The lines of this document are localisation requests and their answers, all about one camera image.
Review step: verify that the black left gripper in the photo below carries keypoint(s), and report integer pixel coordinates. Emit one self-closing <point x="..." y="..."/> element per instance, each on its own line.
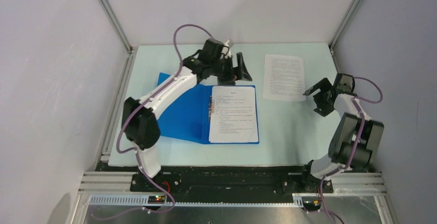
<point x="229" y="79"/>

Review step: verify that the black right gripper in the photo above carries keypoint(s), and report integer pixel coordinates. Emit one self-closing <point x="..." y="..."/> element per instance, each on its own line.
<point x="323" y="85"/>

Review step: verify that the white paper sheet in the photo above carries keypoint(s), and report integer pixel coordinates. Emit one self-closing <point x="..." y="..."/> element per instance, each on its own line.
<point x="284" y="78"/>
<point x="233" y="118"/>

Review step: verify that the blue plastic folder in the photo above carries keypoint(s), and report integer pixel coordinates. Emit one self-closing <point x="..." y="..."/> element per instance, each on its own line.
<point x="188" y="117"/>

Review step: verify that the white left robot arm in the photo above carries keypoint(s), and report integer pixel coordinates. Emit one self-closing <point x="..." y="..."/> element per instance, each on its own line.
<point x="140" y="129"/>

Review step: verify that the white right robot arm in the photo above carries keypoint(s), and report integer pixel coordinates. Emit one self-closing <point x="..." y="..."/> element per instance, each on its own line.
<point x="356" y="140"/>

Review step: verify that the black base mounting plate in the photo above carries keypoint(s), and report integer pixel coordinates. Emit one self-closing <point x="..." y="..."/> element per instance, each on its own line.
<point x="232" y="184"/>

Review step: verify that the right controller board with leds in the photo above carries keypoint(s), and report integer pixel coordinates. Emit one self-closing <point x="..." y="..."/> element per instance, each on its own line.
<point x="311" y="205"/>

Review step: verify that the controller board with leds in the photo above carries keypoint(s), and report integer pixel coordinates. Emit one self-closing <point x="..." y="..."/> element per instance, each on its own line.
<point x="156" y="199"/>
<point x="311" y="205"/>

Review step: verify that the left controller board with leds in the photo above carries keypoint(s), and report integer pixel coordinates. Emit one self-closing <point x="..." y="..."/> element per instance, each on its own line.
<point x="156" y="199"/>

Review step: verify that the right aluminium frame post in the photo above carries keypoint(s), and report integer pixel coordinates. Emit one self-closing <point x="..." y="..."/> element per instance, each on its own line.
<point x="350" y="12"/>

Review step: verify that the aluminium frame post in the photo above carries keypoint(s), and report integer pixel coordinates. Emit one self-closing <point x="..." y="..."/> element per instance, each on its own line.
<point x="105" y="4"/>
<point x="350" y="12"/>

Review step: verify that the left aluminium frame post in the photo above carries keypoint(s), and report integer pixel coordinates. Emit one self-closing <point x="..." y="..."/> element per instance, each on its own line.
<point x="105" y="4"/>

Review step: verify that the grey slotted cable duct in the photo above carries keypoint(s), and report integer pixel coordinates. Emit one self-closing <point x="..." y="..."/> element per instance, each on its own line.
<point x="141" y="200"/>

